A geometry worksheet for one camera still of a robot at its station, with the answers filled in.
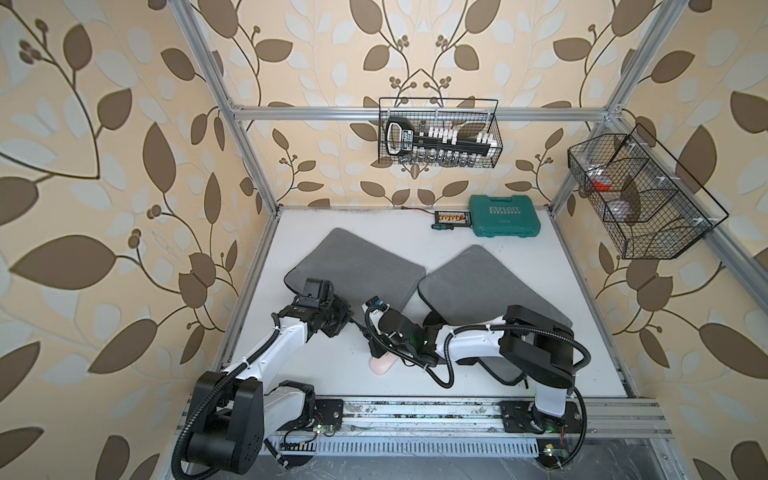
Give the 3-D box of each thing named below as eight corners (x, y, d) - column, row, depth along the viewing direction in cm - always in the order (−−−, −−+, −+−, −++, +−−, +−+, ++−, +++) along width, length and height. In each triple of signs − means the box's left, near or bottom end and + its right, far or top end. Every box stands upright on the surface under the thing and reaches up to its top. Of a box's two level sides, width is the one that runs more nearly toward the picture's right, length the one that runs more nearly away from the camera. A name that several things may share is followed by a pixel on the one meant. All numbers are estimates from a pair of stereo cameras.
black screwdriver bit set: (431, 230, 117) (431, 226, 115) (429, 214, 122) (430, 210, 120) (472, 230, 117) (473, 226, 115) (468, 215, 122) (469, 210, 120)
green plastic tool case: (474, 239, 113) (477, 230, 109) (466, 203, 125) (469, 194, 121) (540, 239, 113) (545, 230, 109) (525, 203, 125) (529, 194, 122)
